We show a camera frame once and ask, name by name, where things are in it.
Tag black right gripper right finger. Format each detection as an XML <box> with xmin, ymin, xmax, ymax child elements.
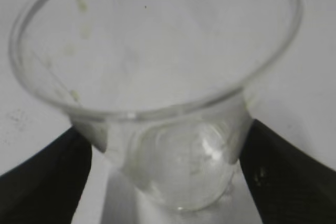
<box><xmin>239</xmin><ymin>120</ymin><xmax>335</xmax><ymax>224</ymax></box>

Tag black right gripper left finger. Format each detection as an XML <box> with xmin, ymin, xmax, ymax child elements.
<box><xmin>1</xmin><ymin>127</ymin><xmax>92</xmax><ymax>223</ymax></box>

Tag transparent plastic cup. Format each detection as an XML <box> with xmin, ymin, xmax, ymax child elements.
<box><xmin>8</xmin><ymin>0</ymin><xmax>303</xmax><ymax>211</ymax></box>

